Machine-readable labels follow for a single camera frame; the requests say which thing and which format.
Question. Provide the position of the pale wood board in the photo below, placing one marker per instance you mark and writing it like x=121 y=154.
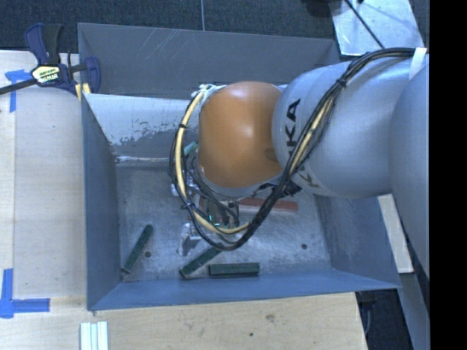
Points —
x=47 y=195

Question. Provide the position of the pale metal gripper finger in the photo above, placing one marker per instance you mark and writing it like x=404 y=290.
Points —
x=187 y=230
x=189 y=244

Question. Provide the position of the dark green flat block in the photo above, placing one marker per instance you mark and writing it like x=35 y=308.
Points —
x=138 y=248
x=233 y=270
x=198 y=263

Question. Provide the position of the red-brown flat block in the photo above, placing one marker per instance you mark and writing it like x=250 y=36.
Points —
x=284 y=205

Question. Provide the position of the grey metal bin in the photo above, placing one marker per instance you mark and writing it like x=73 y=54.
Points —
x=146 y=202

